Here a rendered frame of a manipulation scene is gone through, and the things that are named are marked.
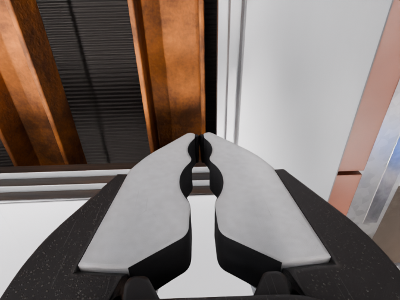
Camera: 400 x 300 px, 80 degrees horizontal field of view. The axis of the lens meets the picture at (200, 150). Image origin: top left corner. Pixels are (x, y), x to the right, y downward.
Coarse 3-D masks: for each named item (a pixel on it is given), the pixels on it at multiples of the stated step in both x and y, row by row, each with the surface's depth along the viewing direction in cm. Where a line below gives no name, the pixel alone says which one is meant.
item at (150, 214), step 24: (168, 144) 11; (192, 144) 11; (144, 168) 9; (168, 168) 9; (120, 192) 8; (144, 192) 8; (168, 192) 8; (120, 216) 7; (144, 216) 7; (168, 216) 7; (96, 240) 7; (120, 240) 6; (144, 240) 6; (168, 240) 6; (96, 264) 6; (120, 264) 6; (144, 264) 6; (168, 264) 7
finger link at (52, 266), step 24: (72, 216) 7; (96, 216) 7; (48, 240) 7; (72, 240) 7; (24, 264) 6; (48, 264) 6; (72, 264) 6; (24, 288) 5; (48, 288) 5; (72, 288) 5; (96, 288) 5; (120, 288) 6
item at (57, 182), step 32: (224, 0) 16; (224, 32) 17; (224, 64) 19; (224, 96) 20; (224, 128) 21; (0, 192) 23; (32, 192) 23; (64, 192) 23; (96, 192) 23; (192, 192) 22
